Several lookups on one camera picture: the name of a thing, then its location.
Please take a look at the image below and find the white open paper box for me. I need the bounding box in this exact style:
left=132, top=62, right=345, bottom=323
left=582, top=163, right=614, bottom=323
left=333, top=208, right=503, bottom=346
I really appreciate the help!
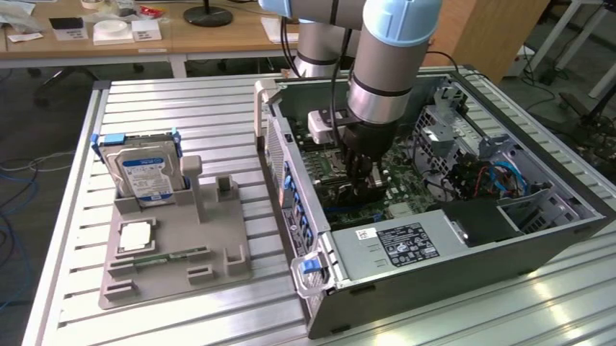
left=260, top=16, right=300, bottom=45

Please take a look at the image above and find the metal CPU socket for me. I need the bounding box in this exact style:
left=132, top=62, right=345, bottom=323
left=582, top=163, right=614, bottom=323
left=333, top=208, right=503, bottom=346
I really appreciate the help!
left=321, top=146, right=348, bottom=177

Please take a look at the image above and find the hard disk in blue caddy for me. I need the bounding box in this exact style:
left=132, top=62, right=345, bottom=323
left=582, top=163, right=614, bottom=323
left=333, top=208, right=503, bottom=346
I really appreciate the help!
left=89, top=128, right=189, bottom=210

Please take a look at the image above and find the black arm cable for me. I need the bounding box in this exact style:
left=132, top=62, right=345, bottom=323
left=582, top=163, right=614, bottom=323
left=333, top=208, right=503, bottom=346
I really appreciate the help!
left=280, top=0, right=359, bottom=145

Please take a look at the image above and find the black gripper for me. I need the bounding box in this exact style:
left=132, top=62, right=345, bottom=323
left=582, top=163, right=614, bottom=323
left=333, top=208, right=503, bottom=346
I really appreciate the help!
left=335, top=120, right=398, bottom=198

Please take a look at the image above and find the blue wire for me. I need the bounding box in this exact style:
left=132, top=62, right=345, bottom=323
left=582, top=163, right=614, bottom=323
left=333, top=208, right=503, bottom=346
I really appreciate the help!
left=483, top=161, right=530, bottom=198

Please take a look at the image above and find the white box with tape ring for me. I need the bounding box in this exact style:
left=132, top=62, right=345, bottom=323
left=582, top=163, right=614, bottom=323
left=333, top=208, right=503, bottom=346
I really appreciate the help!
left=90, top=20, right=136, bottom=46

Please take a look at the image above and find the black and white box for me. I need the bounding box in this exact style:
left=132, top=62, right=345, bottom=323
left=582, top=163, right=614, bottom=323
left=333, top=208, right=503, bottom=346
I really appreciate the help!
left=49, top=17, right=89, bottom=41

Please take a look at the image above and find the black chair base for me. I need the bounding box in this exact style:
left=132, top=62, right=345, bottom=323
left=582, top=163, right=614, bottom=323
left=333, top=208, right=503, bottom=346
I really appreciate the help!
left=25, top=63, right=145, bottom=107

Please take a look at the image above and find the black equipment stand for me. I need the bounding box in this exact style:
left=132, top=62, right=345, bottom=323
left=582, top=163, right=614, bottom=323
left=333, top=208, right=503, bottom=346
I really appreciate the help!
left=557, top=64, right=616, bottom=163

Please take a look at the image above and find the wooden desk white frame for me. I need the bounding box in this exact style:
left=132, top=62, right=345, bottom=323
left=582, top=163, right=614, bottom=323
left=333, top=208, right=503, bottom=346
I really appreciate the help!
left=169, top=0, right=434, bottom=79
left=0, top=0, right=173, bottom=79

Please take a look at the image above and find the open grey PC case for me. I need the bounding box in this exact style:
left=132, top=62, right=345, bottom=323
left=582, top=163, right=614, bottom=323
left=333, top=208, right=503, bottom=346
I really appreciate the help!
left=252, top=63, right=616, bottom=340

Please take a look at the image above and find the grey parts rack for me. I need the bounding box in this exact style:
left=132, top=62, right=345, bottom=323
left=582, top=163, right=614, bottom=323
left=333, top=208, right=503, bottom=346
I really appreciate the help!
left=97, top=154, right=253, bottom=311

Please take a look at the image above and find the grey power supply unit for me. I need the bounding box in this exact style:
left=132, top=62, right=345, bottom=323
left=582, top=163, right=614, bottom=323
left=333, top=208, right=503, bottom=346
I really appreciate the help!
left=328, top=210, right=470, bottom=282

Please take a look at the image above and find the silver CPU chip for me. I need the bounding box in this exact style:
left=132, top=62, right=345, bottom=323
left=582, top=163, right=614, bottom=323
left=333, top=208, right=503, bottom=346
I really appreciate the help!
left=118, top=223, right=154, bottom=252

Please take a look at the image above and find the clear plastic bag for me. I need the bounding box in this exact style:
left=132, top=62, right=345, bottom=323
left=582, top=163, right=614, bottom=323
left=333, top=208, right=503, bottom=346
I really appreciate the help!
left=0, top=0, right=49, bottom=33

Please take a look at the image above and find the green motherboard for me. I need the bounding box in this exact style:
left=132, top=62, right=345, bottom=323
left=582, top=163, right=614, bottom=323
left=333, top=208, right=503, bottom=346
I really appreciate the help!
left=292, top=120, right=451, bottom=226

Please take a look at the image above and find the white power box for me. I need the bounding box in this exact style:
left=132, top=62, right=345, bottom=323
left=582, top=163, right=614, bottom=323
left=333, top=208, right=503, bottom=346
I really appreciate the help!
left=511, top=45, right=535, bottom=79

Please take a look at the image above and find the blue case release tab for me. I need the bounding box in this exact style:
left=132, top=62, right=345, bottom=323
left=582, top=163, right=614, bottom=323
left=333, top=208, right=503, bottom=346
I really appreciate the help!
left=297, top=259, right=321, bottom=279

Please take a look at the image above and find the white floor cable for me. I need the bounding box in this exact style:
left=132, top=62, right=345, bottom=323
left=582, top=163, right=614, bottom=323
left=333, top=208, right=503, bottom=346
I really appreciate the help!
left=0, top=149, right=77, bottom=173

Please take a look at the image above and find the black looped cable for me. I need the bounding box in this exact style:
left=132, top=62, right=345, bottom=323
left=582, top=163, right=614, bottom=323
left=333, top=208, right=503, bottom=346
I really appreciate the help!
left=420, top=50, right=484, bottom=79

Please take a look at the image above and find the blue floor cable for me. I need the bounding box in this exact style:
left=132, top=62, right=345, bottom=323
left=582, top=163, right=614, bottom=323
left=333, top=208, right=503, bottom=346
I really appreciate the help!
left=0, top=169, right=39, bottom=311

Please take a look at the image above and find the black wire connector cluster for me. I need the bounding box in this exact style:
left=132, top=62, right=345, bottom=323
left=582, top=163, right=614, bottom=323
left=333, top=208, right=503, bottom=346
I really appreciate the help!
left=444, top=153, right=500, bottom=201

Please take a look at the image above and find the wooden cabinet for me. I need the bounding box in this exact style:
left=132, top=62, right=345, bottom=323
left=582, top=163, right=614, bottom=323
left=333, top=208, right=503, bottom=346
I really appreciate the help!
left=422, top=0, right=551, bottom=84

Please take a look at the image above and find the plain white box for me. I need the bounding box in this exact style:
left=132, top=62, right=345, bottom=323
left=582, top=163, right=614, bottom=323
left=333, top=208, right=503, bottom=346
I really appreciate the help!
left=129, top=19, right=162, bottom=43

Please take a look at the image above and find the black round lamp base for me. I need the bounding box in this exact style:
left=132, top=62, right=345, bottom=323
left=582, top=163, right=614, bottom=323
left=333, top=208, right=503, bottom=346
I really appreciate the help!
left=181, top=0, right=235, bottom=28

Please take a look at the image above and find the metal disk bay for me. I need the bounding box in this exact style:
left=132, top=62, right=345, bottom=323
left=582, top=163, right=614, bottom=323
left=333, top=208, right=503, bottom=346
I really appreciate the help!
left=478, top=135, right=605, bottom=237

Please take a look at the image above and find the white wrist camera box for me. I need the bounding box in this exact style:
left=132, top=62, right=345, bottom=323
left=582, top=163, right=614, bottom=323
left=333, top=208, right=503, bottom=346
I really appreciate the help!
left=305, top=110, right=352, bottom=146

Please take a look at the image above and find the white table frame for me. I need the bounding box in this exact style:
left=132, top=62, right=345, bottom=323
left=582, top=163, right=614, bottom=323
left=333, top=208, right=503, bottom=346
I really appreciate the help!
left=526, top=0, right=616, bottom=99

